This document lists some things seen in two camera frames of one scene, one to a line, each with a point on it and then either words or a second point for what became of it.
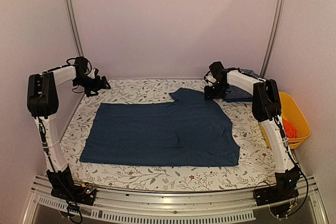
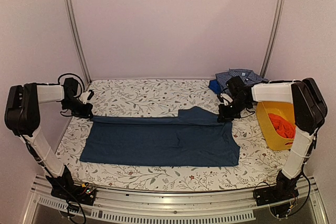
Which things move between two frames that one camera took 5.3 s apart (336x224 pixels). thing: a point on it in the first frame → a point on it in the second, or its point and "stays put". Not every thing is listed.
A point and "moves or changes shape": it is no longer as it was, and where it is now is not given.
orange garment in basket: x=290 y=130 stays put
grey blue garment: x=195 y=130 moves or changes shape
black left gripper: x=98 y=86 → x=85 y=114
